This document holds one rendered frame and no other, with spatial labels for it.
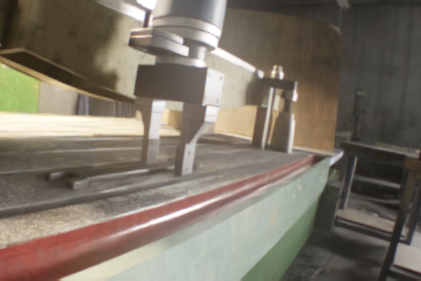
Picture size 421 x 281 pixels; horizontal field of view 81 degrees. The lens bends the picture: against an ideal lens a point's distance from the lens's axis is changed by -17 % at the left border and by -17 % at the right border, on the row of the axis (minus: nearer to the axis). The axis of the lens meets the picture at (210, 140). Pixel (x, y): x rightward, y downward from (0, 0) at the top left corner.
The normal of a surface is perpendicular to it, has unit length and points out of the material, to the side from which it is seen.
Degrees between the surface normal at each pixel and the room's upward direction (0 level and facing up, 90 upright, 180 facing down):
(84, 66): 90
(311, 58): 76
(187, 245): 90
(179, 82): 90
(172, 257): 90
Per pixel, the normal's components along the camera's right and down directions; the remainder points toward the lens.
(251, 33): -0.14, -0.17
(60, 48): 0.85, 0.18
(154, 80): -0.50, 0.01
